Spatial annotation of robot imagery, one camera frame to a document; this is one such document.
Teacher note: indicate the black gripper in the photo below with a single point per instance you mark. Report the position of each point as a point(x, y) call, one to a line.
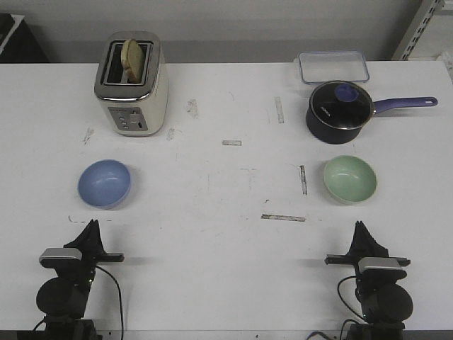
point(363, 240)
point(79, 266)

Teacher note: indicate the blue bowl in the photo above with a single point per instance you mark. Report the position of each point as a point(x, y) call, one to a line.
point(104, 184)

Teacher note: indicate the green bowl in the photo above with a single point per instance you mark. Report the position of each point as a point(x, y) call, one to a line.
point(349, 179)

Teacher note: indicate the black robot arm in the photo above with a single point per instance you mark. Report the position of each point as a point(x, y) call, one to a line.
point(385, 305)
point(63, 299)

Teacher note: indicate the dark blue saucepan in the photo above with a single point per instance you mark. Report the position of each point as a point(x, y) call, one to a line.
point(336, 136)

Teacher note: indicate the cream and chrome toaster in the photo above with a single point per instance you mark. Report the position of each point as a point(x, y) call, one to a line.
point(133, 110)

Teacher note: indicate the glass pot lid blue knob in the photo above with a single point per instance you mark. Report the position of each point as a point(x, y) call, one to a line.
point(341, 105)

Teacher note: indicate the clear plastic food container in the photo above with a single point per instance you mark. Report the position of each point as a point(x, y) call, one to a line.
point(322, 66)

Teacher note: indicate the toast slice in toaster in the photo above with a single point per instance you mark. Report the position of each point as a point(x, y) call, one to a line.
point(132, 60)

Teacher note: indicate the black object top left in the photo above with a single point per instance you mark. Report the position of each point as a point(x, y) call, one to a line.
point(18, 44)

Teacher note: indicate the white metal shelf rack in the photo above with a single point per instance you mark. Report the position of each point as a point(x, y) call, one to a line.
point(429, 35)

